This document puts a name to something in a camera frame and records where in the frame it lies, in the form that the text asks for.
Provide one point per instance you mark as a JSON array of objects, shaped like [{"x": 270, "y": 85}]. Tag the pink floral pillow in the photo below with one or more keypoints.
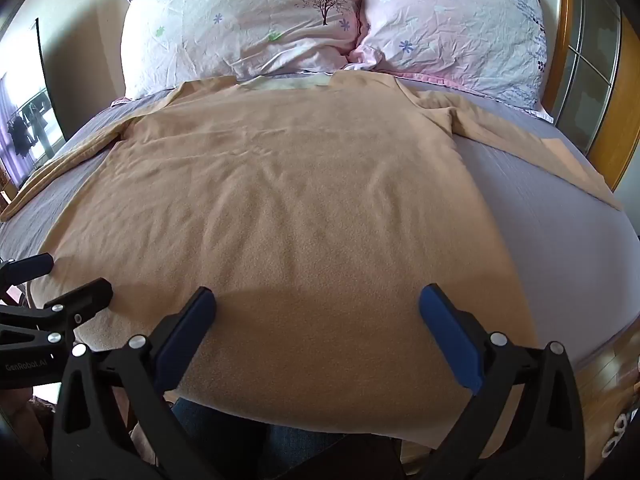
[{"x": 450, "y": 25}]

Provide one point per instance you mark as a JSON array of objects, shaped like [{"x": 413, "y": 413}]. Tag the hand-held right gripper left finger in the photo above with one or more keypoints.
[{"x": 187, "y": 327}]

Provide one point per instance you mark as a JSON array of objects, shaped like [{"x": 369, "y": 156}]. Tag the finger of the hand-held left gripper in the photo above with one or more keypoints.
[
  {"x": 32, "y": 265},
  {"x": 82, "y": 300}
]

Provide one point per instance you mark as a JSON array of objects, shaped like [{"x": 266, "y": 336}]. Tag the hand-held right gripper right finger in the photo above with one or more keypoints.
[{"x": 450, "y": 332}]

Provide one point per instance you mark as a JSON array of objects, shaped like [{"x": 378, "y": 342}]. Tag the person's blue jeans leg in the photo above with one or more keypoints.
[{"x": 260, "y": 437}]

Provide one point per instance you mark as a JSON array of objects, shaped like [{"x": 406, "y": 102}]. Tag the beige long-sleeve shirt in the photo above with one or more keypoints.
[{"x": 280, "y": 220}]

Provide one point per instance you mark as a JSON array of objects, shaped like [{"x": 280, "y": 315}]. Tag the floral pillow with tree print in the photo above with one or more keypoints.
[{"x": 240, "y": 25}]

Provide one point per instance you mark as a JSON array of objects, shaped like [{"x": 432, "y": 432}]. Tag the window with purple curtain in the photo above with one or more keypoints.
[{"x": 25, "y": 130}]

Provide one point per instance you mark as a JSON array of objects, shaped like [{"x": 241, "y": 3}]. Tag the wooden headboard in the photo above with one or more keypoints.
[{"x": 592, "y": 70}]

